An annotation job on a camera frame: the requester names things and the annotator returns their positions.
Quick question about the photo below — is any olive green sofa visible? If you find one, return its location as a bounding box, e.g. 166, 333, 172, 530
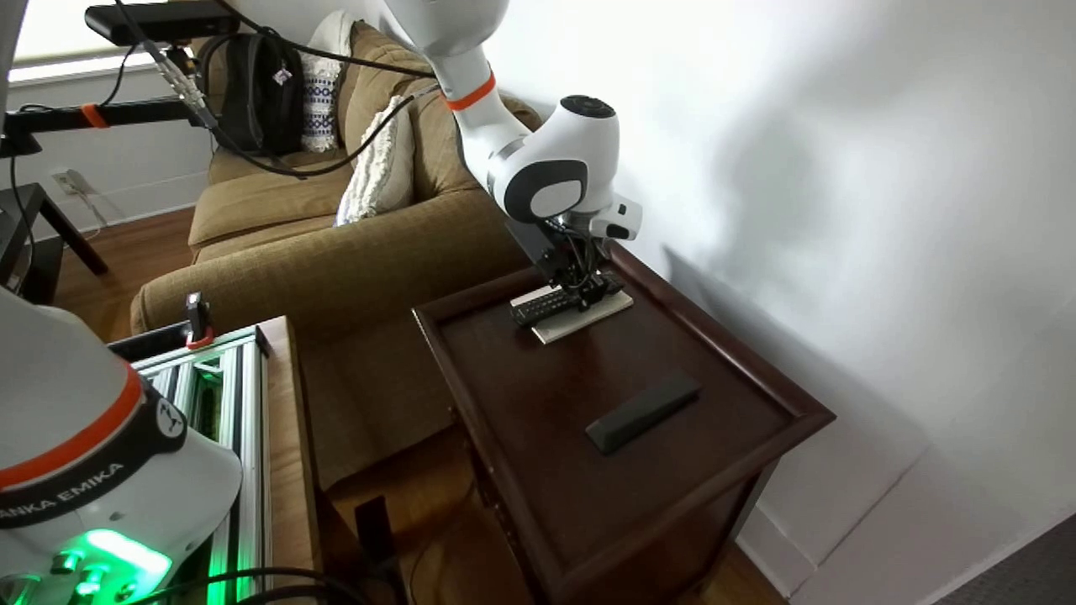
130, 19, 525, 486

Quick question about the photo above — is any dark brown wooden side table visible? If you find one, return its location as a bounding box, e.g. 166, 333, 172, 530
415, 251, 832, 605

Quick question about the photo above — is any black cable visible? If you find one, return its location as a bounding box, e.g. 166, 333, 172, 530
110, 0, 441, 181

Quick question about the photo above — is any white book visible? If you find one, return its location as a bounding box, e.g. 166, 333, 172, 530
513, 284, 634, 347

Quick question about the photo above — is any plain black remote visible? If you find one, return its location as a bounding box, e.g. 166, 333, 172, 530
586, 377, 700, 454

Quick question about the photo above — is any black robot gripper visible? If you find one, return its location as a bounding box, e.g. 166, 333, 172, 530
537, 222, 612, 311

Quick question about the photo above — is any white wall power outlet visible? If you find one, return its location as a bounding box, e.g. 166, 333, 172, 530
52, 168, 90, 197

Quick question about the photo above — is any black backpack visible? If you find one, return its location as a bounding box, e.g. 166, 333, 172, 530
219, 34, 304, 158

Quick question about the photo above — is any black TV remote with buttons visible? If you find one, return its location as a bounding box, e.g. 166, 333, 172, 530
513, 292, 575, 326

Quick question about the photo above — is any black folding table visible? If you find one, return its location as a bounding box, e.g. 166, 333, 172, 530
0, 185, 108, 302

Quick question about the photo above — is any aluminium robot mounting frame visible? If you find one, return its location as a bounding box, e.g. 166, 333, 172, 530
106, 319, 284, 605

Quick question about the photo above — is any patterned blue white pillow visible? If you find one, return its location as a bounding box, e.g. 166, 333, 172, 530
304, 11, 355, 150

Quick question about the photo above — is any cream knitted pillow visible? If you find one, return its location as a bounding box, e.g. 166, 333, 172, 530
337, 94, 415, 226

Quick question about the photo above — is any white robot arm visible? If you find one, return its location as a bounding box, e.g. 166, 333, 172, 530
0, 0, 642, 605

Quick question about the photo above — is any black red emergency stop handle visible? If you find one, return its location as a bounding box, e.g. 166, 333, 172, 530
184, 292, 216, 348

